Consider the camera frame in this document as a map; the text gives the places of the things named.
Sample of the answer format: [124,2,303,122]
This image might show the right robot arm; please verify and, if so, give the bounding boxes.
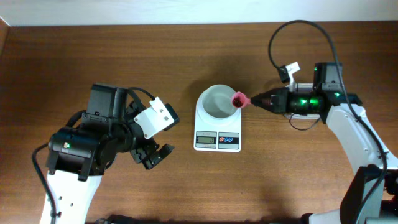
[251,62,397,223]

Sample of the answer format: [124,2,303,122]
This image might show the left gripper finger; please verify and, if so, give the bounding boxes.
[142,144,175,170]
[164,103,180,131]

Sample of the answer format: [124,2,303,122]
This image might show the right black camera cable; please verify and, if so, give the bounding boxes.
[268,19,388,224]

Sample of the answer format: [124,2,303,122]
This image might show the pink measuring scoop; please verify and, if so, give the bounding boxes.
[231,91,251,109]

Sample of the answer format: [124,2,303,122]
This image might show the left black camera cable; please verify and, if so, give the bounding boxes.
[31,86,156,224]

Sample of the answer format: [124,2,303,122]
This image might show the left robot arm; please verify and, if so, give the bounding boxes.
[32,84,179,223]

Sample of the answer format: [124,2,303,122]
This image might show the white round bowl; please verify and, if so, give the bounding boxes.
[200,85,238,119]

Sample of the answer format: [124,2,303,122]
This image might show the black camera cable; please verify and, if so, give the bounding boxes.
[31,86,156,224]
[268,19,388,224]

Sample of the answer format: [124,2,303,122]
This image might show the red adzuki beans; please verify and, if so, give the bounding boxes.
[232,97,243,108]

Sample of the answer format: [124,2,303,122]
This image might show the white digital kitchen scale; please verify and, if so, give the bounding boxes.
[193,99,242,152]

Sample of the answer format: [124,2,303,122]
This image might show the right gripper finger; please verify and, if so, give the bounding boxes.
[251,99,274,110]
[251,92,273,103]

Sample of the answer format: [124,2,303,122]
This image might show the clear plastic container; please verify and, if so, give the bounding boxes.
[284,83,320,120]

